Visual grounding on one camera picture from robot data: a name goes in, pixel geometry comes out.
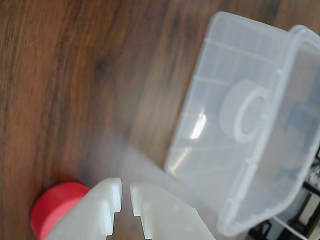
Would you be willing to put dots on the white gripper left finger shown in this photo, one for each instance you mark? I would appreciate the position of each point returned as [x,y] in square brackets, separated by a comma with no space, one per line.
[87,215]

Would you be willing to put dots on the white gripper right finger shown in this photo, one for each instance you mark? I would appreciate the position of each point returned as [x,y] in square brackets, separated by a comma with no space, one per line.
[170,220]

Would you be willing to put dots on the red tape roll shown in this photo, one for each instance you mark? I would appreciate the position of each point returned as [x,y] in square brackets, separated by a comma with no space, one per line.
[55,202]

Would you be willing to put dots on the white tape roll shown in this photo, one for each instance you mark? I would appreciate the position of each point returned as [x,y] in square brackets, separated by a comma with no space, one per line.
[231,107]

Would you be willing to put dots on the clear plastic storage box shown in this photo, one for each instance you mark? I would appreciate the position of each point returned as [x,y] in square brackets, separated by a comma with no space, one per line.
[217,162]

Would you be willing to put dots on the black metal frame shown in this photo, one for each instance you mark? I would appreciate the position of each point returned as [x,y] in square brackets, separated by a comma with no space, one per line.
[310,189]

